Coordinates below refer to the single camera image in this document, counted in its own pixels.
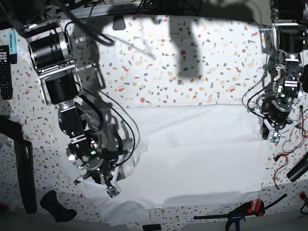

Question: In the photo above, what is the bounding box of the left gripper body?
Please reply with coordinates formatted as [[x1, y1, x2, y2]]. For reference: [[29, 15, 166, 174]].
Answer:
[[261, 96, 295, 144]]

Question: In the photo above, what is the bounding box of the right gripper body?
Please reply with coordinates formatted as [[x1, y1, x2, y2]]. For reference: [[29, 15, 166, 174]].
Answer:
[[74, 154, 124, 199]]

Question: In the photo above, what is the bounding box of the white T-shirt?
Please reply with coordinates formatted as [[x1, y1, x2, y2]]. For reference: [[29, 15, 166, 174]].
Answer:
[[79, 105, 271, 226]]

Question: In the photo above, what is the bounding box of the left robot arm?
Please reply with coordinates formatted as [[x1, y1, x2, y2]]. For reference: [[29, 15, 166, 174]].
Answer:
[[260, 0, 308, 144]]

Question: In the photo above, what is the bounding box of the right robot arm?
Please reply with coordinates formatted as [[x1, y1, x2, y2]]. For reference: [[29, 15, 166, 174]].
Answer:
[[25, 19, 127, 198]]

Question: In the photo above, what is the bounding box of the black round object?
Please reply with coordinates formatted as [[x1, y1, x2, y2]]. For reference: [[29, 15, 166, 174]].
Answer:
[[300, 64, 308, 93]]

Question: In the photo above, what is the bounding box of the black cylinder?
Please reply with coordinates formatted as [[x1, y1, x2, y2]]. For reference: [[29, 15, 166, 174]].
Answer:
[[287, 153, 308, 182]]

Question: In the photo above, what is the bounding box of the black game controller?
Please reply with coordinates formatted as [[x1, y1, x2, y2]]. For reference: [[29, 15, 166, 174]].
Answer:
[[40, 190, 77, 222]]

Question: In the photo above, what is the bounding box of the small black box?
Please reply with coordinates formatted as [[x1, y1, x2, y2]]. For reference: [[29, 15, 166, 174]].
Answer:
[[142, 224, 162, 231]]

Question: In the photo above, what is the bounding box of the black orange bar clamp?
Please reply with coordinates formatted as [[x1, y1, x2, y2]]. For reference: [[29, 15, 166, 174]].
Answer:
[[193, 194, 287, 231]]

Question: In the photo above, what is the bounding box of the terrazzo patterned tablecloth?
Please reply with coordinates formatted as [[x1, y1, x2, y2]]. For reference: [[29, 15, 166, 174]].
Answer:
[[0, 15, 308, 230]]

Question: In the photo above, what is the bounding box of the black TV remote control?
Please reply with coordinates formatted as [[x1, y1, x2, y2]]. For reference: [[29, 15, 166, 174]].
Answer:
[[0, 45, 13, 100]]

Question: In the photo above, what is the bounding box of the black clip at table edge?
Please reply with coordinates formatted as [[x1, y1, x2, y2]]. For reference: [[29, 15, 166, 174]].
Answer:
[[113, 15, 126, 31]]

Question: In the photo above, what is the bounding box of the teal highlighter pen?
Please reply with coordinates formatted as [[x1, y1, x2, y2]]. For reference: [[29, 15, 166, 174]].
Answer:
[[9, 30, 17, 64]]

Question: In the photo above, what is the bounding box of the red black wire bundle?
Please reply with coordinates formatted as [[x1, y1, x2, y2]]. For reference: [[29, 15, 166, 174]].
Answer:
[[272, 105, 308, 190]]

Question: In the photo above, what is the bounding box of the black bent bracket stand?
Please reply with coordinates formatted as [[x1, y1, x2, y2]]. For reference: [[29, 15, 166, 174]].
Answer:
[[0, 116, 37, 214]]

